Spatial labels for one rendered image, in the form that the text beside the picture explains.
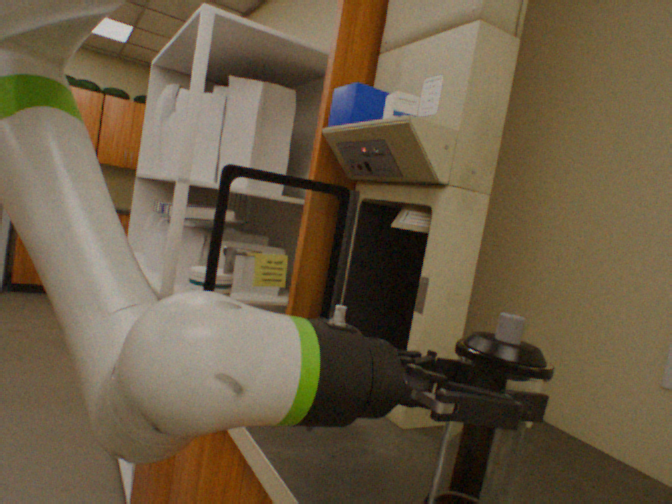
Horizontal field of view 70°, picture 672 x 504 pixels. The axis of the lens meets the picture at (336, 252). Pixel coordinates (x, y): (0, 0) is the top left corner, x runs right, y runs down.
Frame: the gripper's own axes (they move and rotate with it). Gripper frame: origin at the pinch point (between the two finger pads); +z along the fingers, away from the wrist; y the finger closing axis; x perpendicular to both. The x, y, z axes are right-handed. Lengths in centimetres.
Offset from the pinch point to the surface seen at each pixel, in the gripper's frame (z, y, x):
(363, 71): 10, 69, -53
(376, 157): 7, 47, -30
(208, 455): -7, 60, 40
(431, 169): 9.0, 31.9, -28.5
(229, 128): 7, 161, -45
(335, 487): -4.5, 17.7, 22.2
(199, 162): 2, 172, -29
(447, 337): 23.4, 31.6, 1.0
